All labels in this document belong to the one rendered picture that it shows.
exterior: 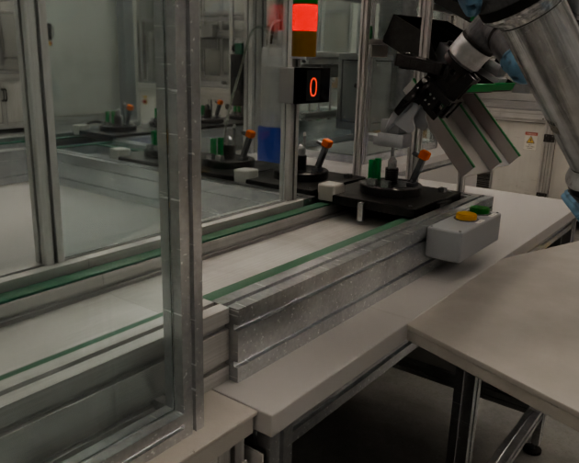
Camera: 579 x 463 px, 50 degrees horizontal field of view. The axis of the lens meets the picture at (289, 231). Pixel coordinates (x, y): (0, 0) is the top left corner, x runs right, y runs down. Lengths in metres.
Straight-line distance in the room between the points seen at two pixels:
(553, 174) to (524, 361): 4.49
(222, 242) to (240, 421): 0.46
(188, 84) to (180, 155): 0.07
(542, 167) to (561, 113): 4.47
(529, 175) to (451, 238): 4.28
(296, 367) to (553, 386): 0.33
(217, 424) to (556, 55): 0.62
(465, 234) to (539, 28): 0.44
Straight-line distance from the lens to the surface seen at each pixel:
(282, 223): 1.26
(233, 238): 1.15
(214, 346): 0.78
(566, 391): 0.89
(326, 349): 0.90
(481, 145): 1.69
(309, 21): 1.28
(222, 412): 0.75
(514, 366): 0.92
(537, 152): 5.40
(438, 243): 1.19
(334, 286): 0.94
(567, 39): 0.90
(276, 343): 0.86
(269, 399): 0.78
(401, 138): 1.38
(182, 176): 0.61
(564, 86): 0.91
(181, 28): 0.60
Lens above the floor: 1.26
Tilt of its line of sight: 16 degrees down
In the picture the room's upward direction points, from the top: 2 degrees clockwise
